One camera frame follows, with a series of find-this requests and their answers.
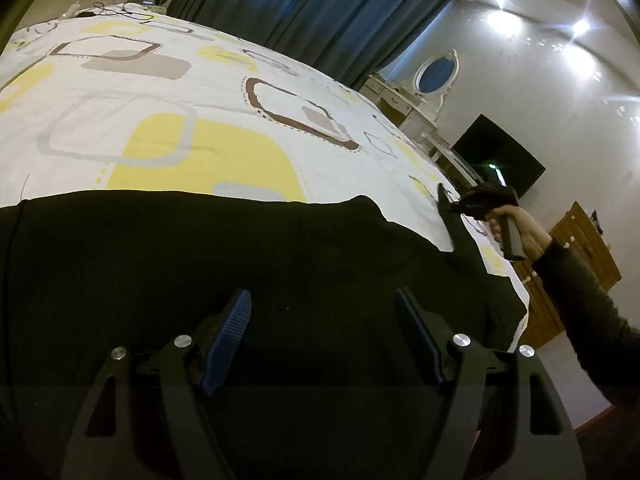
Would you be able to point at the black television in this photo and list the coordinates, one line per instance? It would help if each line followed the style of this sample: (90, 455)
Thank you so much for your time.
(500, 155)

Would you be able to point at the dark blue curtain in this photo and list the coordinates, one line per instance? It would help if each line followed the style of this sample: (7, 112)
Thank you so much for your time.
(325, 10)

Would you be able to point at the patterned white bedsheet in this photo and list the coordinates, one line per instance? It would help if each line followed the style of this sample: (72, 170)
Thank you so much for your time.
(200, 85)

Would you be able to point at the person's right forearm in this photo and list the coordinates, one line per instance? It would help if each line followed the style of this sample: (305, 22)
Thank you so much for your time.
(595, 320)

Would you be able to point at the person's right hand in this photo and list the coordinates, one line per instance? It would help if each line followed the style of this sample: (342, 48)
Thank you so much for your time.
(530, 232)

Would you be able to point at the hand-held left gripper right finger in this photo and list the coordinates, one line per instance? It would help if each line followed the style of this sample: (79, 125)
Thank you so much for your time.
(419, 340)

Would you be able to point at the oval white-framed mirror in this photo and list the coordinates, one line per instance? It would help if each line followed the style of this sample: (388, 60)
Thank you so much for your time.
(434, 75)

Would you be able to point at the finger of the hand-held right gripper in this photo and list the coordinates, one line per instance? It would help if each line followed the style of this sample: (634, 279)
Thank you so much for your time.
(444, 199)

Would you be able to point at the white dressing table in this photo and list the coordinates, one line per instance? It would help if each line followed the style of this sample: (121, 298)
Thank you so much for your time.
(405, 110)

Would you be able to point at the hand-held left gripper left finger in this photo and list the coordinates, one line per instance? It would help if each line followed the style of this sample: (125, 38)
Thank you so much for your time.
(227, 340)

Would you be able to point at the black pants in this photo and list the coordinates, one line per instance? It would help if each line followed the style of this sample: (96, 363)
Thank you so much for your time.
(250, 250)

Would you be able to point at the wooden cabinet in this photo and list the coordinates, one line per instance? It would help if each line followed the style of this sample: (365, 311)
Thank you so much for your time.
(580, 245)

